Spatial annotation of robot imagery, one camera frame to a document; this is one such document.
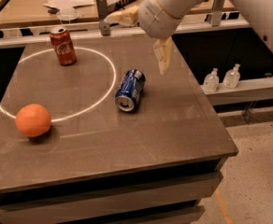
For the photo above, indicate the orange fruit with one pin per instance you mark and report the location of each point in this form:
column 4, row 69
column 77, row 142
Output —
column 33, row 120

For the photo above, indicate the grey metal post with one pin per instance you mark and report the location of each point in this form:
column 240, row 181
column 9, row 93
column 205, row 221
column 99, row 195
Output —
column 102, row 10
column 216, row 15

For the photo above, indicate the blue pepsi can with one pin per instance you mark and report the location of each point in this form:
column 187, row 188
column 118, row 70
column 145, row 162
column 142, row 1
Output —
column 128, row 94

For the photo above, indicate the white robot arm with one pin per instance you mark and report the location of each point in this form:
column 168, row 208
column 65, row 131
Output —
column 259, row 14

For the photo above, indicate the clear sanitizer bottle right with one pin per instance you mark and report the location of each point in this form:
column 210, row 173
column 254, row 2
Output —
column 232, row 77

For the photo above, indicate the grey metal post left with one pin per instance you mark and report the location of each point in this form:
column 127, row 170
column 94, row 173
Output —
column 102, row 10

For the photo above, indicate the lower grey drawer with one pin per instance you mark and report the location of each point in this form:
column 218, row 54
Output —
column 179, row 215

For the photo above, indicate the clear sanitizer bottle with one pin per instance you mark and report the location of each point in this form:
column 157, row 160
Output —
column 232, row 77
column 211, row 81

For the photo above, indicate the clear round lid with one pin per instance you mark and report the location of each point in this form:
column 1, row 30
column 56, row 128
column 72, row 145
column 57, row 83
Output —
column 67, row 14

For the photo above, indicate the clear sanitizer bottle left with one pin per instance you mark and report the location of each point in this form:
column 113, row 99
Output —
column 211, row 81

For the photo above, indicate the white power strip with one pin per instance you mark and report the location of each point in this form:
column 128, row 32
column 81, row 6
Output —
column 114, row 5

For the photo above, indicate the white papers on desk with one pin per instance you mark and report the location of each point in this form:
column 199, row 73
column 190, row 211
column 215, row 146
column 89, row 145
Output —
column 68, row 3

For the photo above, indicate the red coca-cola can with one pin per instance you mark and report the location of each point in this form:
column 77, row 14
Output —
column 62, row 43

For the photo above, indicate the grey drawer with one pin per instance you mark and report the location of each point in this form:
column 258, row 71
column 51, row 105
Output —
column 160, row 195
column 179, row 215

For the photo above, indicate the upper grey drawer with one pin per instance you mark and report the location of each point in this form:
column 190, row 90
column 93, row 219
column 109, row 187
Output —
column 160, row 195

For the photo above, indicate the grey metal post right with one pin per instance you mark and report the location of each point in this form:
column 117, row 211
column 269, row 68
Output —
column 216, row 15

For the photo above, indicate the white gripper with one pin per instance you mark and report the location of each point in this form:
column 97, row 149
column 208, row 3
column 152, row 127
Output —
column 155, row 19

